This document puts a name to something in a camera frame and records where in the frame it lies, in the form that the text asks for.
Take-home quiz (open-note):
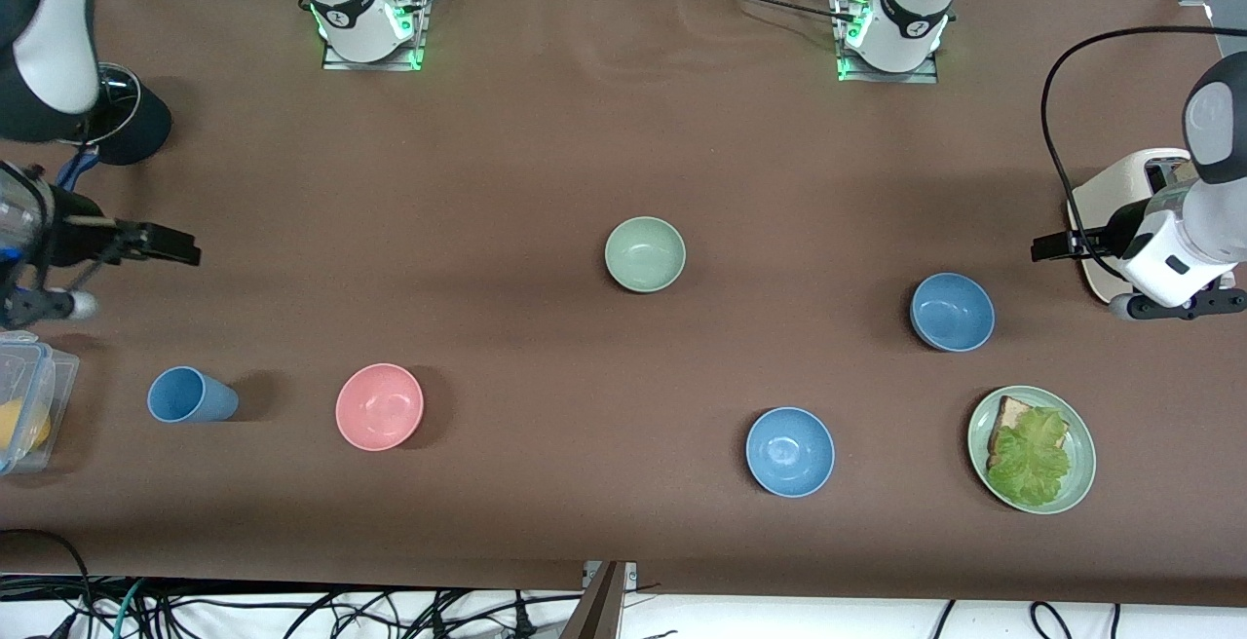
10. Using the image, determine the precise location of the white bread slice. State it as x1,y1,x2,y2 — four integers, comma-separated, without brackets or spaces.
987,395,1071,470

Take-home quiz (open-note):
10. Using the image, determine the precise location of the clear plastic container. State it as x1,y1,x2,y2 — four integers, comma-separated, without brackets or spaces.
0,330,81,476

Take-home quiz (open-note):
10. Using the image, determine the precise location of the glass lid with blue knob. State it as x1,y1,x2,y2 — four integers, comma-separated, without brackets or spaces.
93,62,142,145

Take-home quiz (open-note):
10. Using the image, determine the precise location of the brown table mat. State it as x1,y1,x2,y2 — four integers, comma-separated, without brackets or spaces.
0,0,1247,611

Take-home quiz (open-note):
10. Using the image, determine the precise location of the green lettuce leaf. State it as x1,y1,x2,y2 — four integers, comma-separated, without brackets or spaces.
986,407,1072,507

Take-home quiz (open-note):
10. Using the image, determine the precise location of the black pot with blue handle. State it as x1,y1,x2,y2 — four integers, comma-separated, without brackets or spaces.
57,69,173,190

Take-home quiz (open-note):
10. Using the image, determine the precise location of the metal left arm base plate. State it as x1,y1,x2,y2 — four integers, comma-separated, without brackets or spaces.
836,0,939,85

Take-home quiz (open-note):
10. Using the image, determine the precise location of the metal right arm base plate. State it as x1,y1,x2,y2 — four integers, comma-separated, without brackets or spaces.
321,0,427,72

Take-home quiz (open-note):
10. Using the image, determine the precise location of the green bowl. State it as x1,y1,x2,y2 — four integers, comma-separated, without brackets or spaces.
604,216,687,294

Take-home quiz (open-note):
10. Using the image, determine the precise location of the blue cup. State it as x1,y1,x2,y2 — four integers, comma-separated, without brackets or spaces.
147,366,240,424

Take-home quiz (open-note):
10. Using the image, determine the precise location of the teal cable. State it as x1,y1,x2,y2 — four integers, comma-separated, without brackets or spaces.
110,579,149,639

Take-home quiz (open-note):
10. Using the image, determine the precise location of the green plate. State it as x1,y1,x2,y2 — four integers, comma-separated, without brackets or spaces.
967,385,1097,515

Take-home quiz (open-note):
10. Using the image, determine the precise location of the blue bowl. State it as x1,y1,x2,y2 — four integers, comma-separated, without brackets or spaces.
745,407,836,499
910,273,996,354

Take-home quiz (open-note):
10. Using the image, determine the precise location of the pink bowl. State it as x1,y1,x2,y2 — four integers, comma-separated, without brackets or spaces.
335,363,425,452

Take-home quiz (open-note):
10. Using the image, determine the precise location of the cream toaster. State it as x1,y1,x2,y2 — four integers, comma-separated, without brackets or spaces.
1067,147,1238,307

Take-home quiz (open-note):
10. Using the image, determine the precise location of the yellow fruit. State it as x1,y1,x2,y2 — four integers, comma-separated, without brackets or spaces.
0,400,52,455

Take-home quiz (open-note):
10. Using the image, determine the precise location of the grey stand beam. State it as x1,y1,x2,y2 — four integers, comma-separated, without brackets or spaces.
560,561,639,639

